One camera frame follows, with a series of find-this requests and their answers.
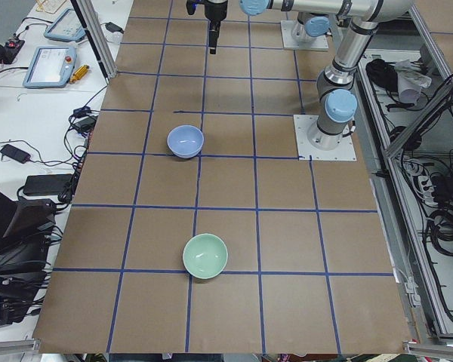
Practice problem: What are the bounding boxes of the gold cylindrical tool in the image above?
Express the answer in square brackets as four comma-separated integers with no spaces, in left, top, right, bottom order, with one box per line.
[69,64,90,84]

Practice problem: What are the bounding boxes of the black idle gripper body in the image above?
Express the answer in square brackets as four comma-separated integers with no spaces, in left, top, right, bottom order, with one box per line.
[205,0,227,21]

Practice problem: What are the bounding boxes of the blue teach pendant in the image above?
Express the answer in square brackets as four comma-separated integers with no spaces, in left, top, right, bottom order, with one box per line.
[44,8,85,42]
[23,46,76,89]

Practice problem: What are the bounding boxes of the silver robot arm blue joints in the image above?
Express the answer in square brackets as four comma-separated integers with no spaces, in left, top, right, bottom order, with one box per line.
[239,0,414,136]

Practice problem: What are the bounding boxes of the aluminium frame post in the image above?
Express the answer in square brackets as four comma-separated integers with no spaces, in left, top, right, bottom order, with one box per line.
[70,0,117,80]

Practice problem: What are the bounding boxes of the blue teach pendant near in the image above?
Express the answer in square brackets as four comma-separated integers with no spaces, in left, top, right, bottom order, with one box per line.
[23,46,76,89]

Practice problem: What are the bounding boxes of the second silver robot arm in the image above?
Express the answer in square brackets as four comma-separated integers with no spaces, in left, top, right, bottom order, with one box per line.
[186,1,330,54]

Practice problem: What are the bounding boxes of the black smartphone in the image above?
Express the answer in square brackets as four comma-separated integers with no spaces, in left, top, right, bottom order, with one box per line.
[0,144,31,164]

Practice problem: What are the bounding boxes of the green ceramic bowl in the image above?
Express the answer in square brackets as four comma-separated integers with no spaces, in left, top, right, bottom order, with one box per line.
[182,233,229,280]

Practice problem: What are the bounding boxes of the small black adapter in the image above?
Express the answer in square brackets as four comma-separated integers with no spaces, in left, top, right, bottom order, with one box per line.
[105,22,124,33]

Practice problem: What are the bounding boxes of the brown paper table mat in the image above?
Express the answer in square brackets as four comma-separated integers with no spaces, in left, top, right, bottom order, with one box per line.
[34,1,410,354]

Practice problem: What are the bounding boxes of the blue ceramic bowl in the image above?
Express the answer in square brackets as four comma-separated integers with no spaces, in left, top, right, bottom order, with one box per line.
[167,124,205,158]

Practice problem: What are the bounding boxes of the black power adapter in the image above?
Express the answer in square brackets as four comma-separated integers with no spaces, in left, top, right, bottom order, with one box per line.
[23,173,72,196]

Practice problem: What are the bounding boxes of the blue teach pendant far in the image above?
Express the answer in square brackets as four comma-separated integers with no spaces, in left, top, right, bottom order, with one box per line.
[44,8,85,42]

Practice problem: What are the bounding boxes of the black equipment stack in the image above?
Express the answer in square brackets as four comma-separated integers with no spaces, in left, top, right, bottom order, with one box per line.
[0,192,60,326]

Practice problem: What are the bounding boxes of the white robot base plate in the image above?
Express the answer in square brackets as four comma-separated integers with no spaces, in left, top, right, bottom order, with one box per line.
[293,115,356,161]

